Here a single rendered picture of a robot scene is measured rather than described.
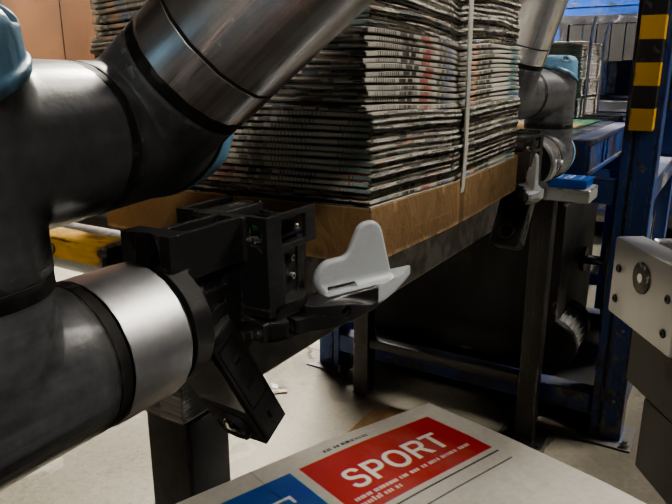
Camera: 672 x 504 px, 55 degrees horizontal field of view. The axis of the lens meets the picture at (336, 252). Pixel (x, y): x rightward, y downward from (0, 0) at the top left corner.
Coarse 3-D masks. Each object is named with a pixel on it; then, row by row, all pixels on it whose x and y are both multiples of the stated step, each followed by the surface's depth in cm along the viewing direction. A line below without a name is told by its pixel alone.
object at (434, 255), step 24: (480, 216) 108; (432, 240) 91; (456, 240) 99; (312, 264) 64; (408, 264) 85; (432, 264) 92; (312, 288) 65; (312, 336) 66; (264, 360) 60; (168, 408) 52; (192, 408) 52
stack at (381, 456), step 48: (384, 432) 23; (432, 432) 23; (480, 432) 23; (240, 480) 20; (288, 480) 20; (336, 480) 20; (384, 480) 20; (432, 480) 20; (480, 480) 20; (528, 480) 20; (576, 480) 20
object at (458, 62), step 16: (464, 0) 59; (464, 16) 60; (448, 32) 57; (464, 32) 60; (464, 48) 59; (464, 64) 60; (448, 80) 58; (464, 80) 61; (464, 96) 61; (464, 112) 61; (448, 176) 61
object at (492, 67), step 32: (480, 0) 62; (512, 0) 71; (480, 32) 63; (512, 32) 72; (480, 64) 64; (512, 64) 73; (480, 96) 64; (512, 96) 73; (480, 128) 65; (512, 128) 74; (480, 160) 66
